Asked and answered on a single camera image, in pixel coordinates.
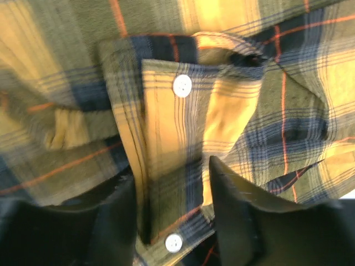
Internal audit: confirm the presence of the yellow plaid long sleeve shirt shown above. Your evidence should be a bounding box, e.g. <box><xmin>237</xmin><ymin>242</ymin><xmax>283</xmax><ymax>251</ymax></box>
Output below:
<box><xmin>1</xmin><ymin>1</ymin><xmax>354</xmax><ymax>265</ymax></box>

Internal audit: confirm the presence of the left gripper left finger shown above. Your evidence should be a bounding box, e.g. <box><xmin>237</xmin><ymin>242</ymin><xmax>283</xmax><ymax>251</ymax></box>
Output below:
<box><xmin>1</xmin><ymin>175</ymin><xmax>137</xmax><ymax>265</ymax></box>

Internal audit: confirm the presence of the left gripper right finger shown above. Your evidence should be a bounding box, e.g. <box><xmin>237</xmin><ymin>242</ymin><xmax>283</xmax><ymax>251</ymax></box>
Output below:
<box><xmin>209</xmin><ymin>156</ymin><xmax>354</xmax><ymax>265</ymax></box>

